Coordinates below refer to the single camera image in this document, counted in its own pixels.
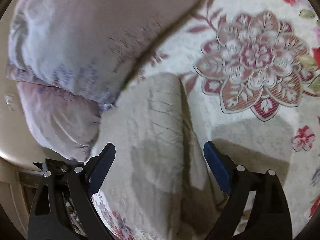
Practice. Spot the beige bed headboard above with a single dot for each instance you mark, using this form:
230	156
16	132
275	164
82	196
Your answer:
19	150

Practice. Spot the white striped folded cloth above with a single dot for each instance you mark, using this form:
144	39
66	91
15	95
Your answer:
158	186

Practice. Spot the lavender lower pillow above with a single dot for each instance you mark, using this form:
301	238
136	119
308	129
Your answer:
60	121

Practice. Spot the lavender pillow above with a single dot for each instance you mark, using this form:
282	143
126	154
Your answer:
86	47
60	121

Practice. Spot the lavender upper pillow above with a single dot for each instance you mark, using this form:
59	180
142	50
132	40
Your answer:
86	47

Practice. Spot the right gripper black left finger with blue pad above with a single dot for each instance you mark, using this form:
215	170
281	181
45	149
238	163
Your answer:
62	207

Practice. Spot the white floral bed sheet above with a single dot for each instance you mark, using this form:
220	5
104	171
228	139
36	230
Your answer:
249	72

